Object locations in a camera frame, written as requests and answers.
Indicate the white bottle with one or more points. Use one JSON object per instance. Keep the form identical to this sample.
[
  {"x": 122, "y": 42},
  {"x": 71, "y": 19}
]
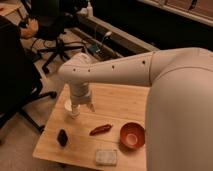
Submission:
[{"x": 89, "y": 9}]

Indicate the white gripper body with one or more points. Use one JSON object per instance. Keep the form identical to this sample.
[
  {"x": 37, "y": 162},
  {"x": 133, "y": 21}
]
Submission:
[{"x": 80, "y": 94}]

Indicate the red chili pepper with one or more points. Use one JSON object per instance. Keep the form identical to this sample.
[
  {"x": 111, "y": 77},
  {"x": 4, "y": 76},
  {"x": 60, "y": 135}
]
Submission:
[{"x": 100, "y": 129}]

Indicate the red bowl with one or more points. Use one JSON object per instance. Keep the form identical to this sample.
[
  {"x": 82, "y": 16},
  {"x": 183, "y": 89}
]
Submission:
[{"x": 132, "y": 135}]

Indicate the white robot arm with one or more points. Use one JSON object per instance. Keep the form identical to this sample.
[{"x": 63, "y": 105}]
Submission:
[{"x": 179, "y": 107}]

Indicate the white cup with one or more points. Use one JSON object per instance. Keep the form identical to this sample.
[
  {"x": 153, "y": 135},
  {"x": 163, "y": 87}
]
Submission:
[{"x": 68, "y": 105}]

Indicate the black office chair near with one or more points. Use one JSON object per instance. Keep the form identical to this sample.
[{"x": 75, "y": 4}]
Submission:
[{"x": 20, "y": 81}]

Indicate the black office chair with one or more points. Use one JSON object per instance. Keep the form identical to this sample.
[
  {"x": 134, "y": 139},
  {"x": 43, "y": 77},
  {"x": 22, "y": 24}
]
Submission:
[
  {"x": 20, "y": 81},
  {"x": 53, "y": 17}
]

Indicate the person's hand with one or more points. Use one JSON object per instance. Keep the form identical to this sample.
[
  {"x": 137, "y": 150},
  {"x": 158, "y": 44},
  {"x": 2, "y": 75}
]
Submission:
[{"x": 30, "y": 30}]

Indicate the black eraser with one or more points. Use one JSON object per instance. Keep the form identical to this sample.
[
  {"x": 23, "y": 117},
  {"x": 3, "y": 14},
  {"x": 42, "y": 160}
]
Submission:
[{"x": 62, "y": 137}]

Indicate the white sponge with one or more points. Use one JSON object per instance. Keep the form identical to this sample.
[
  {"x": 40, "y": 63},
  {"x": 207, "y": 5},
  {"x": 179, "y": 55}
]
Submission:
[{"x": 106, "y": 157}]

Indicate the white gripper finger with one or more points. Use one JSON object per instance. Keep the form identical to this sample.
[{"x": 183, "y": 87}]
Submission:
[
  {"x": 75, "y": 110},
  {"x": 91, "y": 107}
]

